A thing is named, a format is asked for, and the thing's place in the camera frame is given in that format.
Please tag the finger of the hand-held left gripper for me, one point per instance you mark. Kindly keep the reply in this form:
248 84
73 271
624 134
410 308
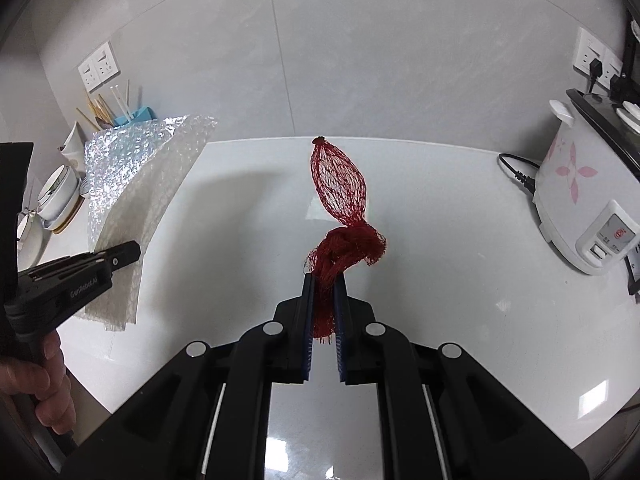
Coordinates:
117 257
55 267

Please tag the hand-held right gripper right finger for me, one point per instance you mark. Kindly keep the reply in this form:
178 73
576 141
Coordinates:
341 330

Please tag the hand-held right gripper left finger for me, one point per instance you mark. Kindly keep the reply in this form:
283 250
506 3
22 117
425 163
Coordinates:
309 320

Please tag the clear bubble wrap sheet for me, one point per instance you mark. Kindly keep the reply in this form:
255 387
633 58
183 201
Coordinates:
135 185

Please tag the red mesh net bag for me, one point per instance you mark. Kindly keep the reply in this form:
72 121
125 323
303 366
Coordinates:
342 185

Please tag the person's left hand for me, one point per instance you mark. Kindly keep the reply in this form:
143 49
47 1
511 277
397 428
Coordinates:
50 390

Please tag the wooden trivet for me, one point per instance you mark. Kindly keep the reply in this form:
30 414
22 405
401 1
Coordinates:
72 217

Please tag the white bowl dark rim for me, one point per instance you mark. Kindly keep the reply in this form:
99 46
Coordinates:
62 207
57 185

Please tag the white ceramic jug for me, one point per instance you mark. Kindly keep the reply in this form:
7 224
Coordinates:
72 147

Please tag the bundle of wooden chopsticks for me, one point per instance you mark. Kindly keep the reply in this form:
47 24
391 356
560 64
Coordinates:
97 110

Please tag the white plastic straw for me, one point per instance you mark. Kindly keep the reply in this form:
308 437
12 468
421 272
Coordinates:
121 102

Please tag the white floral rice cooker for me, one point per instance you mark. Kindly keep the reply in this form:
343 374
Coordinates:
580 190

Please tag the black plug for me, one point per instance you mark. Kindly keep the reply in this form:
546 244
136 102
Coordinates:
594 72

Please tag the black metal rack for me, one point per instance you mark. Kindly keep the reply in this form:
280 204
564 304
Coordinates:
630 60

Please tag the white wall socket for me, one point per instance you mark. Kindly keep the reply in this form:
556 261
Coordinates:
89 76
585 50
612 67
107 64

